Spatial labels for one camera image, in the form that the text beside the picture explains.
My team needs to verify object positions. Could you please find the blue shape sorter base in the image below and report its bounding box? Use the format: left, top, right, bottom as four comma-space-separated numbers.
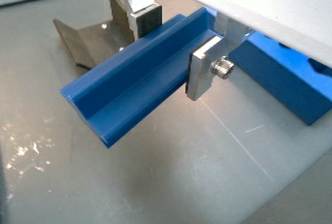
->
227, 32, 332, 125

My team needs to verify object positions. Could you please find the blue star prism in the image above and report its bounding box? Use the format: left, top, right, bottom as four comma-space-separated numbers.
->
61, 7, 215, 146

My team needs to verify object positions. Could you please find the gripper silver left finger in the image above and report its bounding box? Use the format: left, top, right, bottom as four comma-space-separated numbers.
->
120, 0, 161, 39

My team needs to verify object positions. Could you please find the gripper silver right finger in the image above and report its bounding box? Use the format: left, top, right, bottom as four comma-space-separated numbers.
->
186, 13, 252, 101

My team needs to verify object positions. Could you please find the dark curved fixture cradle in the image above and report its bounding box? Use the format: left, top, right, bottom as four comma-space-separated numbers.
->
53, 0, 135, 69

